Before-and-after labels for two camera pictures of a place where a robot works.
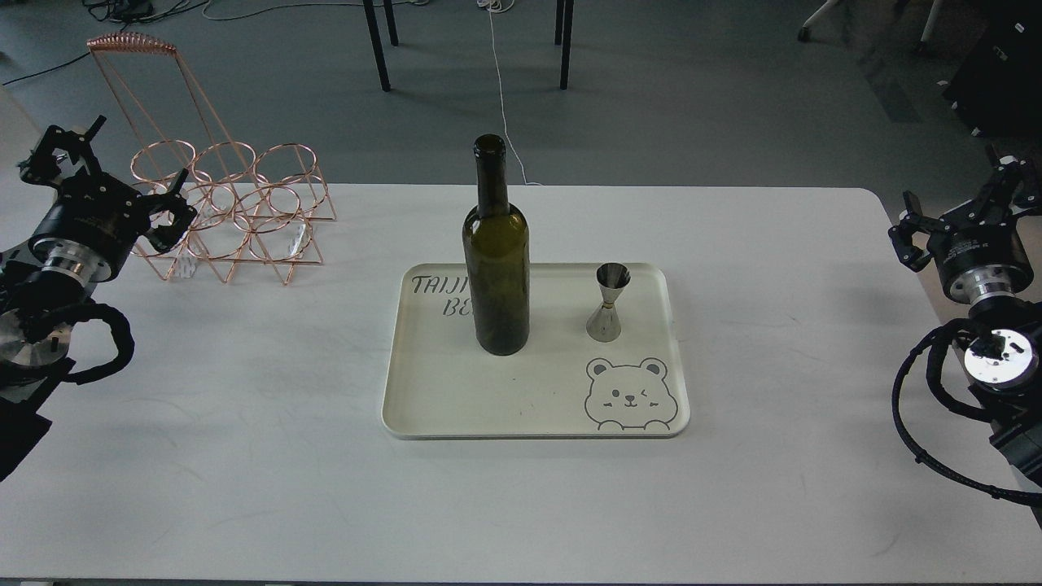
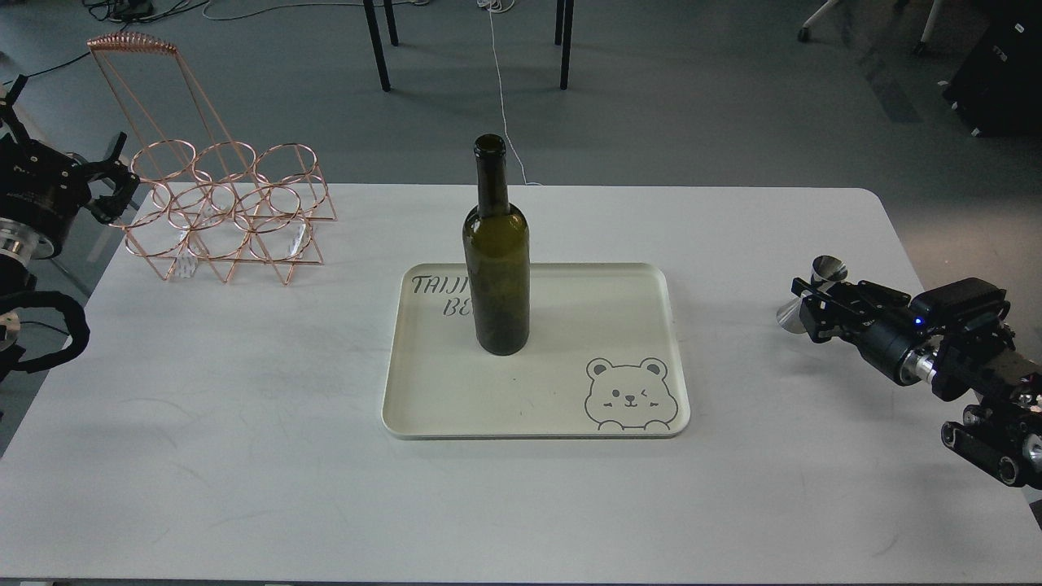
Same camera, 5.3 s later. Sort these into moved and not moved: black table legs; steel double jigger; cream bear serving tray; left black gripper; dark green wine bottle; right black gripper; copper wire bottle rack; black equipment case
Moved: steel double jigger; left black gripper; right black gripper
Not moved: black equipment case; black table legs; cream bear serving tray; copper wire bottle rack; dark green wine bottle
